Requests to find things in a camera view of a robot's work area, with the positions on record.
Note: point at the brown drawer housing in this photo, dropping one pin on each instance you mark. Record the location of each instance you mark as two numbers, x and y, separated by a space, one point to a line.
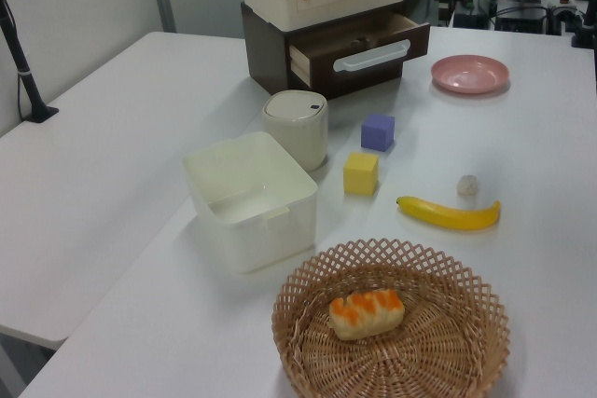
266 58

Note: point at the pink plastic plate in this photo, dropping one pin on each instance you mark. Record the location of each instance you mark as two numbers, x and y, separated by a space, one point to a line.
468 74

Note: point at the black equipment box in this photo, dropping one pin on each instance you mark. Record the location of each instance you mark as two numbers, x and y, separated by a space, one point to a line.
520 19

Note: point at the purple foam cube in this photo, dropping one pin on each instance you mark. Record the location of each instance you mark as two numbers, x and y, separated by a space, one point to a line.
377 133

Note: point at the small white rice ball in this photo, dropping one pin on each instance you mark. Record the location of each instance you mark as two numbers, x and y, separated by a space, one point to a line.
467 185

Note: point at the yellow foam cube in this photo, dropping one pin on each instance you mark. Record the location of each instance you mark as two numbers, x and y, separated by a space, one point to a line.
360 175

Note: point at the cream lidded trash can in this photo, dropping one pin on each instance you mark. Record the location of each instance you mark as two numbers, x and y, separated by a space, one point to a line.
298 132

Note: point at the yellow toy banana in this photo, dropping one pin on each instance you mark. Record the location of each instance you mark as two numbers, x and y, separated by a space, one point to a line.
448 216

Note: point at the white plastic storage bin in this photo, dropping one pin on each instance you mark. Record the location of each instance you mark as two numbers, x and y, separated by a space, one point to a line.
252 211

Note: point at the toy salmon sushi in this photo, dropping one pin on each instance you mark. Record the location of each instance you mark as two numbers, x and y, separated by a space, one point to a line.
366 315

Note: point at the woven wicker basket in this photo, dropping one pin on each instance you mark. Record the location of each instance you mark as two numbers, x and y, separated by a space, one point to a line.
420 351

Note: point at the black pole with base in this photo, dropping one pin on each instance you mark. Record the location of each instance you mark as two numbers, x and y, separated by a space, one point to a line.
21 67

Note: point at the black clamp mount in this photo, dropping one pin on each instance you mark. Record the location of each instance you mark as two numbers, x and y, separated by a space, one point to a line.
582 30

